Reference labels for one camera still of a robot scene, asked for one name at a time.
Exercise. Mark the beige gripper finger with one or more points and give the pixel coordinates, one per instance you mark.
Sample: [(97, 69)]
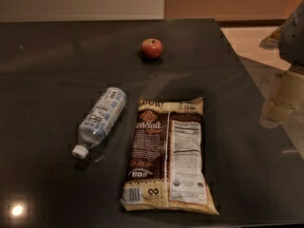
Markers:
[(273, 115)]

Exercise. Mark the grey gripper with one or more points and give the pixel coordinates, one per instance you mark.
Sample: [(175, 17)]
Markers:
[(293, 43)]

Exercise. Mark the brown chip bag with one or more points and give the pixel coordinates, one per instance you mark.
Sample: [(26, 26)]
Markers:
[(165, 164)]

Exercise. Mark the red apple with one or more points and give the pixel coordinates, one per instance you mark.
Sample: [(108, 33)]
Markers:
[(151, 49)]

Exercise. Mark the clear plastic water bottle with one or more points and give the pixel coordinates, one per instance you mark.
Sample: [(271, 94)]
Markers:
[(99, 121)]

